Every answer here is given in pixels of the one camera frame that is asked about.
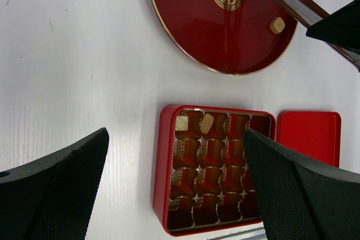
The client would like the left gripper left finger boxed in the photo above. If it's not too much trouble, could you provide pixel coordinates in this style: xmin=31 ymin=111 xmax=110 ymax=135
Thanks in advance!
xmin=1 ymin=128 xmax=109 ymax=239

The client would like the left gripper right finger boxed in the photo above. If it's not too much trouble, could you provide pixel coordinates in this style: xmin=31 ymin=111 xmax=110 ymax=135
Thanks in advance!
xmin=244 ymin=129 xmax=359 ymax=239

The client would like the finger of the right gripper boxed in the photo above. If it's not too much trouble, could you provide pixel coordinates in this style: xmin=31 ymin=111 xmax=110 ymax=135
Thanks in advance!
xmin=306 ymin=0 xmax=359 ymax=52

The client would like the tan square chocolate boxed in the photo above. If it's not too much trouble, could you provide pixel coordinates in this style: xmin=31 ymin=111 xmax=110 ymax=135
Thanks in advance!
xmin=200 ymin=113 xmax=214 ymax=134

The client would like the white square chocolate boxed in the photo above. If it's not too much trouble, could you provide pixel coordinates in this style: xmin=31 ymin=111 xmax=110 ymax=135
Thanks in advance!
xmin=175 ymin=115 xmax=188 ymax=131

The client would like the tan cube chocolate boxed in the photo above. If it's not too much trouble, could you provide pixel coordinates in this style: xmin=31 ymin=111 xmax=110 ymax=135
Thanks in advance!
xmin=269 ymin=17 xmax=285 ymax=34

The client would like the red chocolate box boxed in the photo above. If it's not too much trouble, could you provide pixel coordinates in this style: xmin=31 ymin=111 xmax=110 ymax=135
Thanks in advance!
xmin=152 ymin=104 xmax=276 ymax=237

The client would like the red box lid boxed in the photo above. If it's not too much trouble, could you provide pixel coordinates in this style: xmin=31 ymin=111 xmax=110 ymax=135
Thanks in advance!
xmin=276 ymin=111 xmax=341 ymax=167

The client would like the round red plate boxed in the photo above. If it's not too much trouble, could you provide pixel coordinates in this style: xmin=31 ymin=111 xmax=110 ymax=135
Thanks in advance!
xmin=152 ymin=0 xmax=298 ymax=75

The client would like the aluminium rail frame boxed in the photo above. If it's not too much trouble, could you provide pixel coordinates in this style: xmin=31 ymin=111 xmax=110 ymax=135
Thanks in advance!
xmin=210 ymin=228 xmax=267 ymax=240

